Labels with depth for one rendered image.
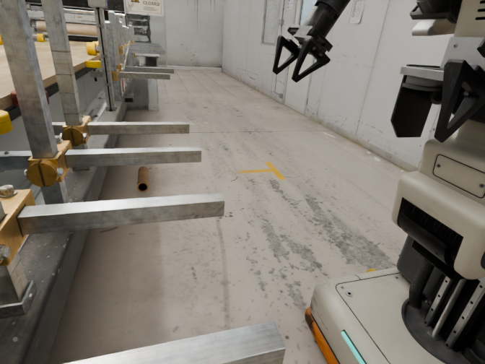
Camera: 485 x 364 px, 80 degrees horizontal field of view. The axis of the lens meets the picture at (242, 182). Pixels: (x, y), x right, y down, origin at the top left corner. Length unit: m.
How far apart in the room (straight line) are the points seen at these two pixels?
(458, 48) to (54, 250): 0.86
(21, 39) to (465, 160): 0.85
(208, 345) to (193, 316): 1.08
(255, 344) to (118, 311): 1.18
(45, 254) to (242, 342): 0.43
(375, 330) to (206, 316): 0.67
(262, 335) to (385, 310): 0.90
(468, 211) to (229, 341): 0.55
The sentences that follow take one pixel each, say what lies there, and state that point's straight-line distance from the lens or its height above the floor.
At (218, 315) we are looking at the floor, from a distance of 1.37.
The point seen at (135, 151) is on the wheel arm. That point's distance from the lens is 0.70.
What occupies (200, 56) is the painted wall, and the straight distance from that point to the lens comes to 11.12.
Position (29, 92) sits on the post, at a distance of 0.65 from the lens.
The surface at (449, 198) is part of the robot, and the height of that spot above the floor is 0.80.
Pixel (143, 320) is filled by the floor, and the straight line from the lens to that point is 1.39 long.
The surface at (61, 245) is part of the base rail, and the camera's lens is 0.65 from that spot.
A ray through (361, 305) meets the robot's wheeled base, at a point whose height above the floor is 0.28.
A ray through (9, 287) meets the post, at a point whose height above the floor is 0.75.
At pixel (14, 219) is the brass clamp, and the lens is 0.49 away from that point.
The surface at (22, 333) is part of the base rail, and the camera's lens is 0.52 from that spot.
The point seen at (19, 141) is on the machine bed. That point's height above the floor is 0.73.
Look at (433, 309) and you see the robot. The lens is 1.17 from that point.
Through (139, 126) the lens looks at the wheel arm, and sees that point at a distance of 0.93.
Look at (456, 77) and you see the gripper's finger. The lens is 0.37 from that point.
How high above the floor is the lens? 1.07
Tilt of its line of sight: 26 degrees down
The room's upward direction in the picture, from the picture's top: 4 degrees clockwise
